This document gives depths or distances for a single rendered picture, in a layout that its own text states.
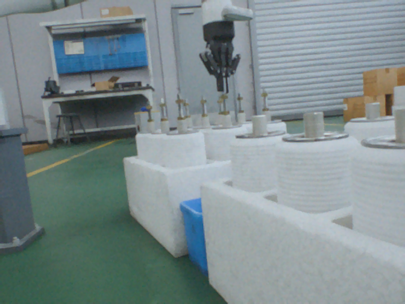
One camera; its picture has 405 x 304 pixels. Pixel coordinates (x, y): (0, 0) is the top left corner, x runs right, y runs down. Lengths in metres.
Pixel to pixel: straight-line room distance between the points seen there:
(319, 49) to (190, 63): 2.22
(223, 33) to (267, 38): 5.27
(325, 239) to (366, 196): 0.05
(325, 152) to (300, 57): 5.81
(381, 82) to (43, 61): 5.03
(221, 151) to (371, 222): 0.51
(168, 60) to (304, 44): 2.35
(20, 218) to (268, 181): 0.69
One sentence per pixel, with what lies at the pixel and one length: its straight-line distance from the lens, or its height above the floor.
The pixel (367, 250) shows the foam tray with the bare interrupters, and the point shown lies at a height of 0.18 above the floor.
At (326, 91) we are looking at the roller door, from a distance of 6.28.
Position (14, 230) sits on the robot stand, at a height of 0.05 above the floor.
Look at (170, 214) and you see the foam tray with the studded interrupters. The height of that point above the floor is 0.09.
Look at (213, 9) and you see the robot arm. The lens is 0.81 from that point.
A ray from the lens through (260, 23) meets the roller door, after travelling 6.09.
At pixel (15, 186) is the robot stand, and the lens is 0.97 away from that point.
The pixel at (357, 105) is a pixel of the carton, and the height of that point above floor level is 0.19.
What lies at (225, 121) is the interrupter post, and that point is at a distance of 0.80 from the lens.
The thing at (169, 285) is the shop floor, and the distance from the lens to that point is 0.63.
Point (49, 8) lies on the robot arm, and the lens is 1.02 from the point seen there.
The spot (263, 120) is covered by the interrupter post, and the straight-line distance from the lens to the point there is 0.50.
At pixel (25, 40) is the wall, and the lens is 6.45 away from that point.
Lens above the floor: 0.29
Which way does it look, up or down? 7 degrees down
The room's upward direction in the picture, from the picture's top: 6 degrees counter-clockwise
